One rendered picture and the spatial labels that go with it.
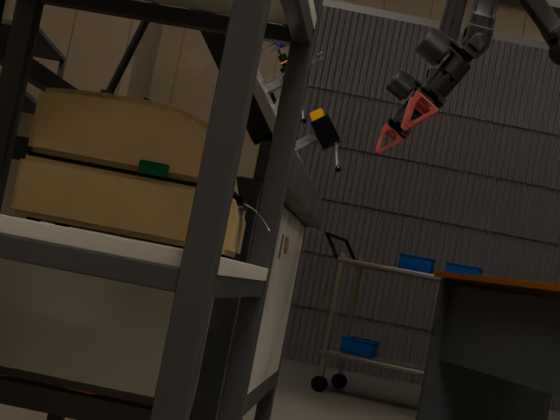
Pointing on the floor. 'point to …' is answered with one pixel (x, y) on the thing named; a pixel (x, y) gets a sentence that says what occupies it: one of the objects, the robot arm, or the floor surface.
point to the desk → (492, 350)
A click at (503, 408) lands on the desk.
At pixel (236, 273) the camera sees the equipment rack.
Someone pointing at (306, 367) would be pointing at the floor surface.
